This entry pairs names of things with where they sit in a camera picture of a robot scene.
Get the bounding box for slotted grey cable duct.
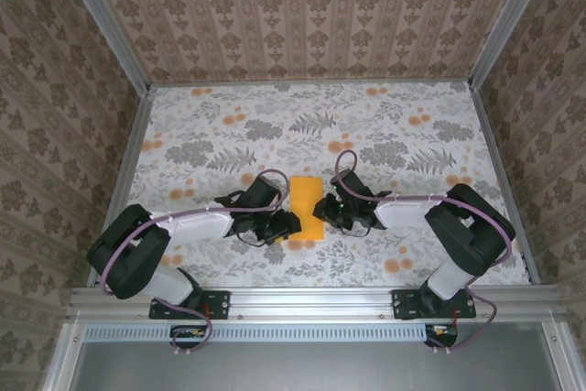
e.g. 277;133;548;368
83;326;431;342

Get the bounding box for floral printed table cover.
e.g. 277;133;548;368
104;83;531;288

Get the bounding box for aluminium table end rail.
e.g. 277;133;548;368
148;80;472;89

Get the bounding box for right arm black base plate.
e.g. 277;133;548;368
391;288;477;320

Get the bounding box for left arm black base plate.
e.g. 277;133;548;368
149;288;231;320

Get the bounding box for aluminium frame post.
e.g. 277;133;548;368
57;0;152;94
467;0;562;86

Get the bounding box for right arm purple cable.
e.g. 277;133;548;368
335;150;515;356

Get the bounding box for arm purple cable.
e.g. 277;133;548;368
99;168;285;358
335;150;515;356

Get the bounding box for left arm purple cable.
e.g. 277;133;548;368
99;168;285;358

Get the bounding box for yellow paper sheet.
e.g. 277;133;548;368
288;175;326;243

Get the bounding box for aluminium table side rail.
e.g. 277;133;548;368
86;86;155;289
471;83;542;286

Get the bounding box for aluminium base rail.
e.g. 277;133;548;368
66;285;567;321

